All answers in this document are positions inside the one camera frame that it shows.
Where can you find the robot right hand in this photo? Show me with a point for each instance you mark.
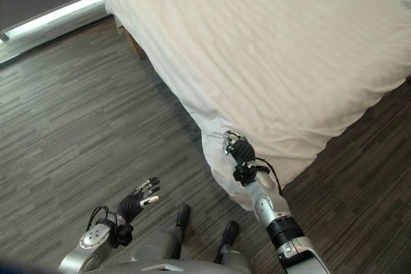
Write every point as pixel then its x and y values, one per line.
pixel 241 149

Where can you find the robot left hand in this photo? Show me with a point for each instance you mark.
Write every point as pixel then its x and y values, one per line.
pixel 132 203

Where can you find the white striped duvet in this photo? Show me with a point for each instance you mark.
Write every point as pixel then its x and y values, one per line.
pixel 273 62

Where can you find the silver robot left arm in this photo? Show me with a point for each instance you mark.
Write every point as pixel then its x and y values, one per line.
pixel 93 245

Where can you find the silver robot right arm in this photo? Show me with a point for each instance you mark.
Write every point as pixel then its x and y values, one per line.
pixel 276 216

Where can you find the robot left leg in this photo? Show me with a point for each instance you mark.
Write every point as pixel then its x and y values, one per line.
pixel 180 226

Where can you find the robot leg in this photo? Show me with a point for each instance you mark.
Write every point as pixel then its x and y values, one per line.
pixel 227 238
pixel 180 226

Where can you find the silver robot torso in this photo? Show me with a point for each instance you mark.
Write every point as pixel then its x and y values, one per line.
pixel 180 254

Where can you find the robot right leg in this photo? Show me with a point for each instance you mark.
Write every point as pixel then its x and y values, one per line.
pixel 227 238

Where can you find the wooden bed frame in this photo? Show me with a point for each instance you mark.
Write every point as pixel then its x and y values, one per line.
pixel 135 44

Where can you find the lit metal wall skirting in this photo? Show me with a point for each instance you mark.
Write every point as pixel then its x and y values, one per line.
pixel 51 25

